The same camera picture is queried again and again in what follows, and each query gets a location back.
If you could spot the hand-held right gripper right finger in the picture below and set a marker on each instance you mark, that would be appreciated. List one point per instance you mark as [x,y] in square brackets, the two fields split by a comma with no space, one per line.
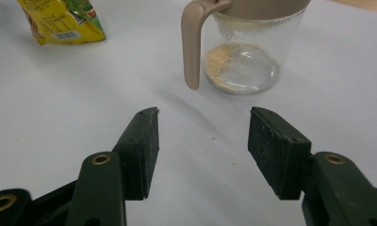
[281,157]

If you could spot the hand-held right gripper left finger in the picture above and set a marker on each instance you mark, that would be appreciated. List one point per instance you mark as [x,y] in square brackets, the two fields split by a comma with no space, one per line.
[136,157]

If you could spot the yellow seasoning pouch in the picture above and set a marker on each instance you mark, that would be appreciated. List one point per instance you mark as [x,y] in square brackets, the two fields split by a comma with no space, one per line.
[64,25]

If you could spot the white cloth mat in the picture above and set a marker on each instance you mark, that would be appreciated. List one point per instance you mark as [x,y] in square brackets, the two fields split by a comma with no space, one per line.
[83,94]

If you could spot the wooden table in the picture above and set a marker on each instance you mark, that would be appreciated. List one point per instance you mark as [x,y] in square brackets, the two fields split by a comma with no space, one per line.
[365,4]

